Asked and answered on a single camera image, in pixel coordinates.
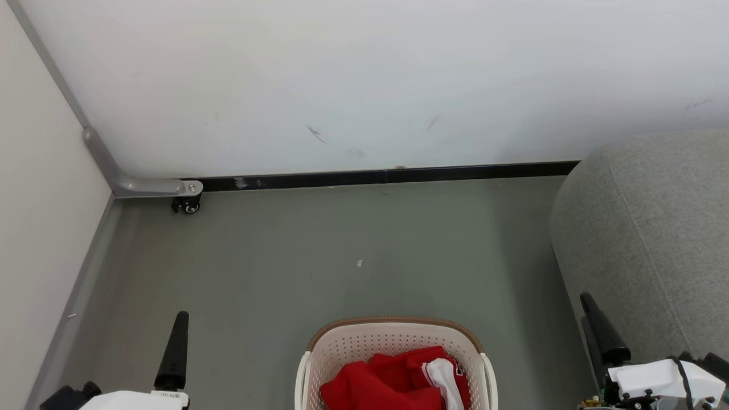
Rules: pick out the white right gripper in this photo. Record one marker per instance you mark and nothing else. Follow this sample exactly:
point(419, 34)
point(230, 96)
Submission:
point(649, 378)

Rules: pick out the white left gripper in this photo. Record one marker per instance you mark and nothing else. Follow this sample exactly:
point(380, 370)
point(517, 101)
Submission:
point(136, 401)

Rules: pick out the grey fabric sofa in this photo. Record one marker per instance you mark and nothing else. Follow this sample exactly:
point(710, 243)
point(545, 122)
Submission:
point(655, 228)

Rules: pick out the small black caster wheel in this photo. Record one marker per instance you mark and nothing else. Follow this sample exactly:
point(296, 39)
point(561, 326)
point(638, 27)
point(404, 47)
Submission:
point(188, 204)

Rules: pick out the white garment with red stripes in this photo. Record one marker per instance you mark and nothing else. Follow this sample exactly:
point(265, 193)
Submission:
point(444, 376)

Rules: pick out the grey metal partition foot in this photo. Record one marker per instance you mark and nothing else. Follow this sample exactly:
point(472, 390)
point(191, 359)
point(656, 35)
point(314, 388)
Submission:
point(142, 187)

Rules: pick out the red garment with white trim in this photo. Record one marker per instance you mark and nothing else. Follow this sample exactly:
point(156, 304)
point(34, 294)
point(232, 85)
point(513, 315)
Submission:
point(410, 361)

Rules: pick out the cream perforated laundry basket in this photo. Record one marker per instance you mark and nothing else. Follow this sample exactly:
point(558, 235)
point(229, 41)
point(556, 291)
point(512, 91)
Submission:
point(393, 336)

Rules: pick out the black baseboard strip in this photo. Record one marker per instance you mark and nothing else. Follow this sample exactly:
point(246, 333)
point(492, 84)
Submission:
point(398, 173)

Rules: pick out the grey corner trim strip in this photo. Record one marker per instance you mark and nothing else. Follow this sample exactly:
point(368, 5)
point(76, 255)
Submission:
point(49, 62)

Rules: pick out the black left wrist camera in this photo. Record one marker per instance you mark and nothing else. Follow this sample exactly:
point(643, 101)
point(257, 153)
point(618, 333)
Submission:
point(68, 397)

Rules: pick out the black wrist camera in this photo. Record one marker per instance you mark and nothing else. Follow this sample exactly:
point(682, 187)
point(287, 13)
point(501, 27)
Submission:
point(68, 397)
point(715, 364)

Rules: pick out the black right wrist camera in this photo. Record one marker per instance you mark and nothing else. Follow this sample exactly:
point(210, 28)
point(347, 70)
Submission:
point(715, 364)

